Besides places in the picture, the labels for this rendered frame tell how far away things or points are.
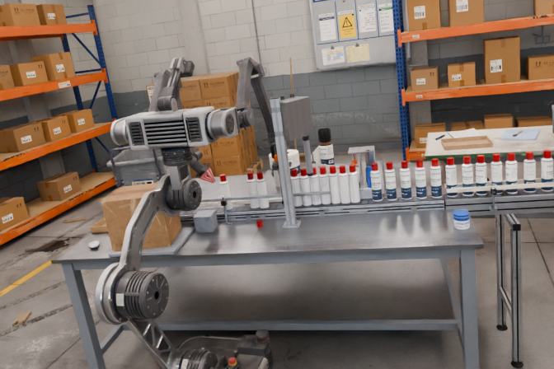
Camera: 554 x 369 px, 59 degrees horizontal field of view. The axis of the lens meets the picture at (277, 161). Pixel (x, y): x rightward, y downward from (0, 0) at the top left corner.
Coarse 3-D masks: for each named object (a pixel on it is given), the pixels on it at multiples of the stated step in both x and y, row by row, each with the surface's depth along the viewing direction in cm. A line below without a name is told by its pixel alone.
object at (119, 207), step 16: (128, 192) 250; (144, 192) 246; (112, 208) 240; (128, 208) 240; (112, 224) 243; (160, 224) 241; (176, 224) 258; (112, 240) 245; (144, 240) 244; (160, 240) 243
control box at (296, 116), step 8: (296, 96) 251; (304, 96) 246; (280, 104) 238; (288, 104) 236; (296, 104) 240; (304, 104) 244; (288, 112) 237; (296, 112) 241; (304, 112) 245; (288, 120) 237; (296, 120) 241; (304, 120) 245; (288, 128) 239; (296, 128) 242; (304, 128) 246; (288, 136) 240; (296, 136) 242
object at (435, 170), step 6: (432, 162) 247; (438, 162) 246; (432, 168) 247; (438, 168) 246; (432, 174) 247; (438, 174) 246; (432, 180) 248; (438, 180) 247; (432, 186) 249; (438, 186) 248; (432, 192) 250; (438, 192) 249; (432, 198) 252; (438, 198) 249
